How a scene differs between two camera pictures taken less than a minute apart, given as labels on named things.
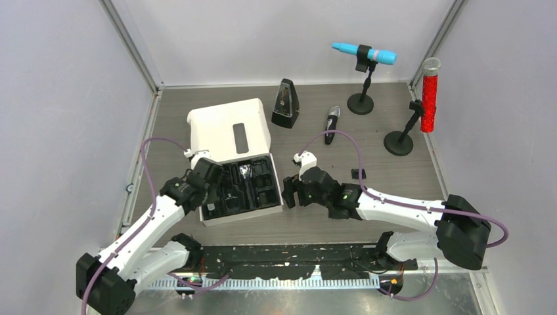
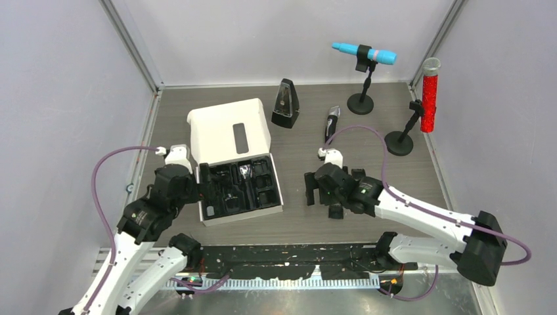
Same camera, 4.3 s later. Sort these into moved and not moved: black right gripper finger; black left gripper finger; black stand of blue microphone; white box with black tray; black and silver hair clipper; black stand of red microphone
Moved: black right gripper finger; black left gripper finger
Not moved: white box with black tray; black and silver hair clipper; black stand of blue microphone; black stand of red microphone
